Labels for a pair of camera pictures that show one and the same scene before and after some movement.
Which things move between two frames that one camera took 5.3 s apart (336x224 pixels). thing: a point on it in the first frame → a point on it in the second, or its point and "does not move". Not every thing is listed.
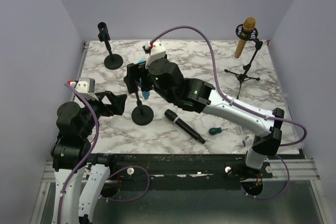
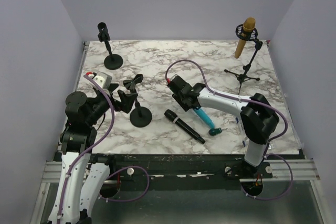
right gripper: (135, 71) → (178, 98)
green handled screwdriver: (214, 130) does not move
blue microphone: (146, 94) → (205, 117)
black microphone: (175, 118) does not move
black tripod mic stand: (249, 35) does not move
